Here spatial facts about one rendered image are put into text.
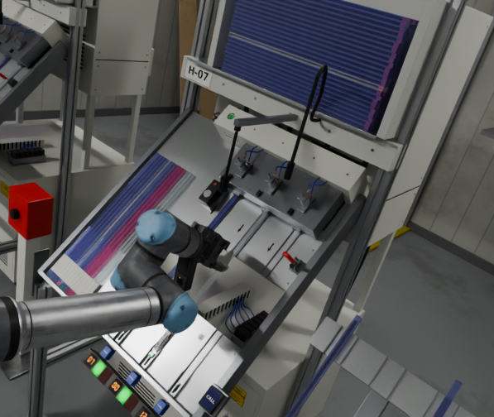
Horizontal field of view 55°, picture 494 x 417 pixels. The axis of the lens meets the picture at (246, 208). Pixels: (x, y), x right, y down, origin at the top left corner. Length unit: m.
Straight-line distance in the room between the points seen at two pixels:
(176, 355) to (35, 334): 0.54
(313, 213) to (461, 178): 3.13
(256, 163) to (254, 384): 0.65
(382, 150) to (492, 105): 2.99
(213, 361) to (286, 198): 0.46
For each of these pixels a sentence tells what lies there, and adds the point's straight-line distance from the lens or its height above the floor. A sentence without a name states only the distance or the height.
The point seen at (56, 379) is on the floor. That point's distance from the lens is 2.26.
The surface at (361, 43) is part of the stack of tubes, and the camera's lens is 1.24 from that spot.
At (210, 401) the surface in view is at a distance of 1.18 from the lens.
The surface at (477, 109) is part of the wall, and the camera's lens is 4.23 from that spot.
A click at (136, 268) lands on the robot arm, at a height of 1.07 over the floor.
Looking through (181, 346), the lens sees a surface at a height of 0.79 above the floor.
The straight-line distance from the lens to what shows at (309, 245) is 1.28.
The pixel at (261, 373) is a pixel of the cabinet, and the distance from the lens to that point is 1.53.
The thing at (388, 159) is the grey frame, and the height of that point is 1.34.
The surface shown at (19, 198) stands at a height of 0.77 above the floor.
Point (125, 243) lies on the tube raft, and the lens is 1.47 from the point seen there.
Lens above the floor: 1.66
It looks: 25 degrees down
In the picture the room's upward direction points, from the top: 15 degrees clockwise
